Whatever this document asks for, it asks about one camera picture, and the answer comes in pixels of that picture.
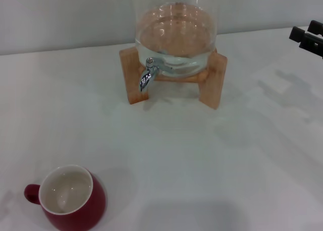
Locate wooden dispenser stand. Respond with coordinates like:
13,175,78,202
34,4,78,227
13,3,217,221
119,46,228,110

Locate chrome faucet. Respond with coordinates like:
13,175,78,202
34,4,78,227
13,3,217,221
139,56,175,92

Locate red ceramic cup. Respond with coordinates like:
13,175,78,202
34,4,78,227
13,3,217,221
24,164,109,231

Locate glass water dispenser jar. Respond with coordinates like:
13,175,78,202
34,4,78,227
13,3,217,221
133,0,218,73

